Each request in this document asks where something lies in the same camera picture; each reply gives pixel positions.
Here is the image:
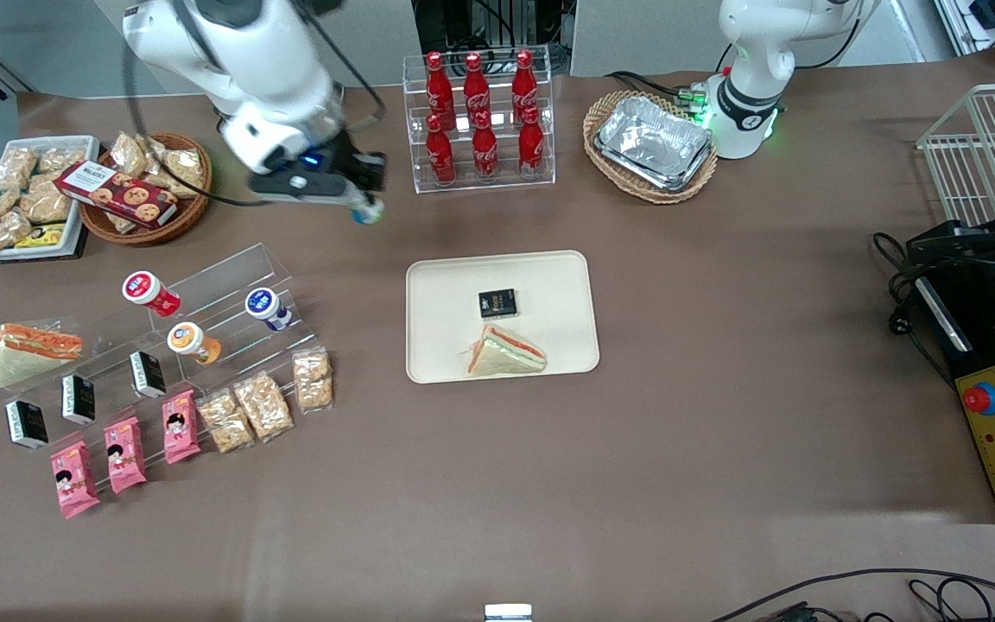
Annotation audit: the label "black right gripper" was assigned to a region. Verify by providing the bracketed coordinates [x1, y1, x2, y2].
[325, 130, 389, 212]

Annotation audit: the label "blue cap gum bottle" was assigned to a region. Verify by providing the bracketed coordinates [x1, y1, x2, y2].
[244, 287, 295, 333]

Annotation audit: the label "beige plastic tray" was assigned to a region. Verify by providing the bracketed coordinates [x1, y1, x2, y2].
[405, 250, 600, 384]

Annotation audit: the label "orange cap gum bottle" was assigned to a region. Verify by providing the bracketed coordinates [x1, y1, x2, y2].
[167, 321, 223, 367]

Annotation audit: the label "red cap gum bottle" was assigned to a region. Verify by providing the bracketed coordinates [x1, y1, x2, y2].
[122, 270, 182, 319]

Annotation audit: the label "white rectangular snack tray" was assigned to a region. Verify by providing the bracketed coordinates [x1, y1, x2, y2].
[0, 136, 102, 261]

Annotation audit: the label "red cola bottle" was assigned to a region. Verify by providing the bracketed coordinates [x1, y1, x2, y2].
[518, 105, 547, 179]
[425, 115, 458, 187]
[425, 52, 457, 130]
[511, 49, 541, 122]
[472, 112, 501, 182]
[463, 52, 492, 127]

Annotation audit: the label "clear acrylic bottle rack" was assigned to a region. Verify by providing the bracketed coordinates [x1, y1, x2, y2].
[402, 45, 557, 195]

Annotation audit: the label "clear acrylic stepped display stand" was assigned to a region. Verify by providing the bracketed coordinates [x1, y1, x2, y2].
[0, 243, 319, 459]

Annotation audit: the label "black chocolate box gold print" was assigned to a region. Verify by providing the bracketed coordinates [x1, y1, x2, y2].
[478, 289, 520, 321]

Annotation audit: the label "dark brown wicker basket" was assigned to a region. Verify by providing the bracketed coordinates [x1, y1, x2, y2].
[79, 132, 214, 248]

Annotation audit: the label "clear cracker snack pack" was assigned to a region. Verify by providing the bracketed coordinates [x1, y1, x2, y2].
[291, 346, 335, 413]
[231, 371, 295, 443]
[196, 389, 256, 455]

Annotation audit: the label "wrapped triangle sandwich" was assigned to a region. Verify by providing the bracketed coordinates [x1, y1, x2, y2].
[0, 321, 84, 390]
[465, 323, 548, 378]

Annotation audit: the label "red cookie box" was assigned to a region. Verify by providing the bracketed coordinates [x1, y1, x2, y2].
[54, 161, 180, 231]

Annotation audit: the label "light wicker basket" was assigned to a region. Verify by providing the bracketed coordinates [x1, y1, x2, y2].
[583, 90, 719, 206]

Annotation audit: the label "small black white box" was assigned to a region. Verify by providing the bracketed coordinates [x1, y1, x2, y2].
[4, 400, 50, 451]
[129, 350, 168, 400]
[60, 373, 98, 426]

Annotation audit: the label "aluminium foil container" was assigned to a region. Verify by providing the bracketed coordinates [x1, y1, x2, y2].
[594, 143, 716, 194]
[596, 95, 714, 187]

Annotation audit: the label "pink snack packet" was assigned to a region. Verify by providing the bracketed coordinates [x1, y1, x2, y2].
[161, 390, 203, 466]
[49, 441, 102, 520]
[103, 416, 149, 496]

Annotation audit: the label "yellow snack packet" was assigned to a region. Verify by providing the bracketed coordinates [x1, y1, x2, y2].
[14, 223, 67, 250]

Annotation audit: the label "black power cable with plug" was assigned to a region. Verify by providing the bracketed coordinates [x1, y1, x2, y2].
[871, 232, 958, 391]

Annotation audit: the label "white wire basket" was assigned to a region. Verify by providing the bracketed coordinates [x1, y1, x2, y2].
[916, 82, 995, 227]

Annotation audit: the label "dark equipment cabinet with cables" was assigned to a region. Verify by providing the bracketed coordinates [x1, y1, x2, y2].
[414, 0, 578, 77]

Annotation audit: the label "aluminium frame shelf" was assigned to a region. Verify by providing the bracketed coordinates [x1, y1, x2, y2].
[932, 0, 995, 63]

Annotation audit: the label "black right arm hose cable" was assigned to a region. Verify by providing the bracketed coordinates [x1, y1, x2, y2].
[121, 0, 388, 209]

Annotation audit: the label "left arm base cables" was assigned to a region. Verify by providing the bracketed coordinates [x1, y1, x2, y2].
[608, 69, 710, 111]

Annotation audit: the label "black floor cable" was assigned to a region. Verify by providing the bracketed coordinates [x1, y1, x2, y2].
[709, 568, 995, 622]

